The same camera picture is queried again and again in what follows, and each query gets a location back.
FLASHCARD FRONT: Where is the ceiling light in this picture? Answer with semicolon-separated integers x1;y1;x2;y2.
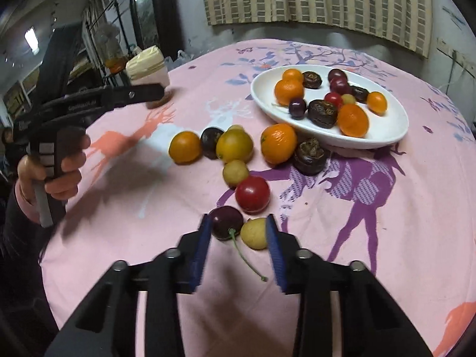
24;26;41;54

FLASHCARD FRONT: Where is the white oval plate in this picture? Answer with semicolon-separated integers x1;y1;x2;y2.
250;65;410;150

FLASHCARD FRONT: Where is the person's left forearm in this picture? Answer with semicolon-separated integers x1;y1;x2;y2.
0;186;69;346

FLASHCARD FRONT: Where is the dark wooden framed cabinet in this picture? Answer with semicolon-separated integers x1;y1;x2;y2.
126;0;184;60

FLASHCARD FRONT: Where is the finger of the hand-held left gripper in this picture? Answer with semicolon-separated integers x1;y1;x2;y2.
98;83;165;111

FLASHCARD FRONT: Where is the plaid window curtain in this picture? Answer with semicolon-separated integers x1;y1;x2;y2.
199;0;434;58

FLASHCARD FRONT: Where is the white wall power strip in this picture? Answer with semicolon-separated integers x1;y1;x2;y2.
437;38;470;68

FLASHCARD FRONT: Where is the black metal coat stand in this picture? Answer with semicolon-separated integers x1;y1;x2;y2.
108;0;129;56

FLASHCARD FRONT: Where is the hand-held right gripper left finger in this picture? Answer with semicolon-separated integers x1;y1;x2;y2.
45;214;213;357

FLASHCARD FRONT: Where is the dark red cherry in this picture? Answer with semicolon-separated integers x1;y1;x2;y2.
208;206;268;282
289;98;307;120

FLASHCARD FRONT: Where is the standing electric fan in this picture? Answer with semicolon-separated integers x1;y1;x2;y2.
97;22;121;54

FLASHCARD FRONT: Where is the clear plastic bag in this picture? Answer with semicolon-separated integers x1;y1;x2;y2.
165;50;194;71

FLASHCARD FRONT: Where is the plastic jar with cream lid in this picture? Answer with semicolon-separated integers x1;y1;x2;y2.
126;46;172;109

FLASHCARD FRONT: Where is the orange box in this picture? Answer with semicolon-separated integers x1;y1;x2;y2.
106;57;127;75

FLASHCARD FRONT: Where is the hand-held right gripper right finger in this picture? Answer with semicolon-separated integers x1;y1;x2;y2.
266;214;434;357

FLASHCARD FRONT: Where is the large mandarin orange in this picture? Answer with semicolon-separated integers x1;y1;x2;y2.
337;104;369;138
274;79;305;106

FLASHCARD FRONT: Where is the person's left hand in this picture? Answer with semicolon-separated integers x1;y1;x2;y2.
17;134;92;205

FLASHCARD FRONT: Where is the dark water chestnut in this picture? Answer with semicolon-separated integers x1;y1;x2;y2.
200;127;225;160
307;99;338;129
292;137;330;176
351;86;370;104
302;71;322;90

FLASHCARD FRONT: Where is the yellow round fruit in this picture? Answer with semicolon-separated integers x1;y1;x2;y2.
216;129;254;164

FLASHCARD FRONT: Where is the pink deer print tablecloth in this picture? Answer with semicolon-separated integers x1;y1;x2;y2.
39;38;476;357

